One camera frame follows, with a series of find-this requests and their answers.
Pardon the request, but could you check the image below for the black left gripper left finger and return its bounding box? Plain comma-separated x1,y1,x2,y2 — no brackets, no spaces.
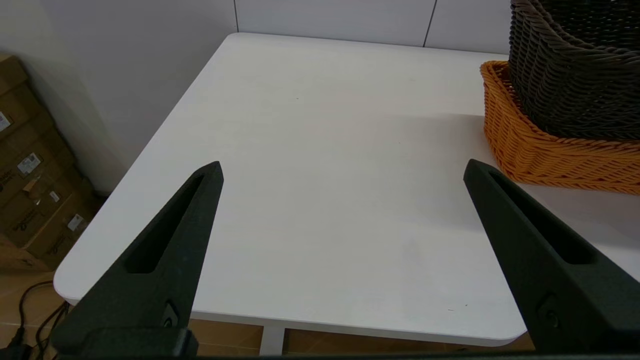
50,161,224,347

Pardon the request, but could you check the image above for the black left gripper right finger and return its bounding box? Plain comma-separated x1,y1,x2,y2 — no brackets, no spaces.
463,159,640,353

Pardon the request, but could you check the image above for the orange wicker basket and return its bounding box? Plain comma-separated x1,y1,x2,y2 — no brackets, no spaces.
480,60,640,196

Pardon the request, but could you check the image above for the dark brown wicker basket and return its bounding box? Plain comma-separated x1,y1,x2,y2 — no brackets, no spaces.
509,0,640,141

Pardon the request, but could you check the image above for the white table leg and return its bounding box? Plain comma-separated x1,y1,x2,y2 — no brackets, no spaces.
260,325,286,357

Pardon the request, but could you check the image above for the crumpled brown cardboard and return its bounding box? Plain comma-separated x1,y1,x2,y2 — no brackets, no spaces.
0,240,51,273

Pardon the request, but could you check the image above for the black floor cable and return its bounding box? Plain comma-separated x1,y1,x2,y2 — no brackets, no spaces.
0,280,55,360
32,300,72,358

